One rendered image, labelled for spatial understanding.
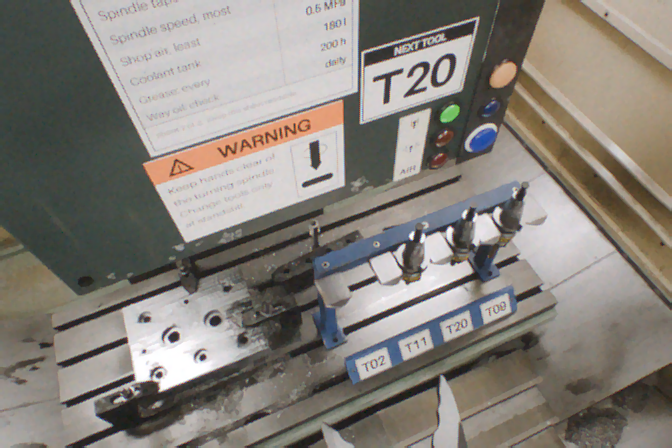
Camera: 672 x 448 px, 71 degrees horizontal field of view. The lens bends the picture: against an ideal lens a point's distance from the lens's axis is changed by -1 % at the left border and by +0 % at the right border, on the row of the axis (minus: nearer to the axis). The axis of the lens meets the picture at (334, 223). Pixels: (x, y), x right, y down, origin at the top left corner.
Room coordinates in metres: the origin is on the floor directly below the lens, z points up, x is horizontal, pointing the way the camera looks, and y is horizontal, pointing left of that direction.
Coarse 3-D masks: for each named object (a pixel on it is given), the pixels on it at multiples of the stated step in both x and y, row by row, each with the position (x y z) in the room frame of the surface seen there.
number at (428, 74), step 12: (444, 48) 0.31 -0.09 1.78; (456, 48) 0.32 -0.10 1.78; (408, 60) 0.30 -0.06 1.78; (420, 60) 0.31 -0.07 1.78; (432, 60) 0.31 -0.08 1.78; (444, 60) 0.31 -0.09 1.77; (456, 60) 0.32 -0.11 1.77; (408, 72) 0.30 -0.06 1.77; (420, 72) 0.31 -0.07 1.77; (432, 72) 0.31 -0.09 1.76; (444, 72) 0.31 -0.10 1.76; (456, 72) 0.32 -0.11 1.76; (408, 84) 0.30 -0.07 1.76; (420, 84) 0.31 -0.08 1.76; (432, 84) 0.31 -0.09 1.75; (444, 84) 0.32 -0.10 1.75; (408, 96) 0.30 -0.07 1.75; (420, 96) 0.31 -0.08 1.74
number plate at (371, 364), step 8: (376, 352) 0.35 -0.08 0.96; (384, 352) 0.35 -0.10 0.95; (360, 360) 0.34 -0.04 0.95; (368, 360) 0.34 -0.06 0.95; (376, 360) 0.34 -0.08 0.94; (384, 360) 0.34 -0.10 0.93; (360, 368) 0.32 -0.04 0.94; (368, 368) 0.32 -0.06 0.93; (376, 368) 0.33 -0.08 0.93; (384, 368) 0.33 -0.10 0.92; (360, 376) 0.31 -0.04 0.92; (368, 376) 0.31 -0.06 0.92
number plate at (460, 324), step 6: (468, 312) 0.44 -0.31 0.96; (456, 318) 0.43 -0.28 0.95; (462, 318) 0.43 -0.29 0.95; (468, 318) 0.43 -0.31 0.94; (444, 324) 0.41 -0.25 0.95; (450, 324) 0.41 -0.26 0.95; (456, 324) 0.42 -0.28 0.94; (462, 324) 0.42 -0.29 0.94; (468, 324) 0.42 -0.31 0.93; (444, 330) 0.40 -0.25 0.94; (450, 330) 0.40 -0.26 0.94; (456, 330) 0.40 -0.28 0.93; (462, 330) 0.41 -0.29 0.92; (468, 330) 0.41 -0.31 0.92; (444, 336) 0.39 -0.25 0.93; (450, 336) 0.39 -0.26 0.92; (456, 336) 0.39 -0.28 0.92
